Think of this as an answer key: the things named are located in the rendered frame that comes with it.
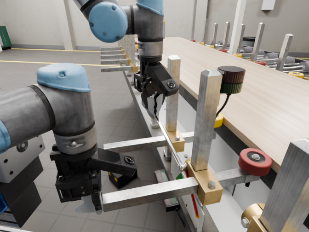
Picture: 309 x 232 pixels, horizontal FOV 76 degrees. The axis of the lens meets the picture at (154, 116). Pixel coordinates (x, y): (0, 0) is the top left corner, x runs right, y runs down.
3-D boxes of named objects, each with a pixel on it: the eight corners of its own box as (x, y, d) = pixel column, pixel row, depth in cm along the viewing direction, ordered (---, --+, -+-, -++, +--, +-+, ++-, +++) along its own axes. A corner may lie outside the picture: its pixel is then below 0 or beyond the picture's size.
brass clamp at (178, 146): (169, 153, 73) (170, 142, 70) (160, 134, 84) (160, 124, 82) (185, 151, 74) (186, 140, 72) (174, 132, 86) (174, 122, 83)
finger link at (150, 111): (146, 113, 73) (145, 89, 68) (155, 119, 68) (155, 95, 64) (139, 115, 71) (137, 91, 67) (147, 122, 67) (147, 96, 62)
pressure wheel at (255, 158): (243, 199, 55) (253, 167, 49) (227, 178, 62) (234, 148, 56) (267, 193, 57) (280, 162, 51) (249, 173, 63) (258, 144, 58)
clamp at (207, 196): (202, 206, 50) (205, 192, 48) (183, 169, 62) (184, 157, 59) (222, 201, 51) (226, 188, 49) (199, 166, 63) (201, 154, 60)
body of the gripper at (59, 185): (66, 179, 47) (54, 136, 41) (103, 172, 49) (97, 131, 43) (61, 206, 40) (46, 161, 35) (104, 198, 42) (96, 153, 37)
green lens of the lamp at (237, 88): (222, 95, 43) (224, 85, 42) (209, 85, 48) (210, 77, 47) (247, 92, 44) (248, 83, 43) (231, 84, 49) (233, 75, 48)
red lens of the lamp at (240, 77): (225, 84, 42) (226, 73, 41) (211, 75, 47) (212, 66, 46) (249, 81, 43) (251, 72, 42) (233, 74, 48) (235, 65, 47)
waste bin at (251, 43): (252, 56, 606) (256, 37, 579) (255, 59, 567) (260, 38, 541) (236, 55, 613) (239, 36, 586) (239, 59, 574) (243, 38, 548)
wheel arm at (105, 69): (101, 73, 155) (100, 68, 153) (101, 72, 158) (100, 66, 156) (155, 70, 164) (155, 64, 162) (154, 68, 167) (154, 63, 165)
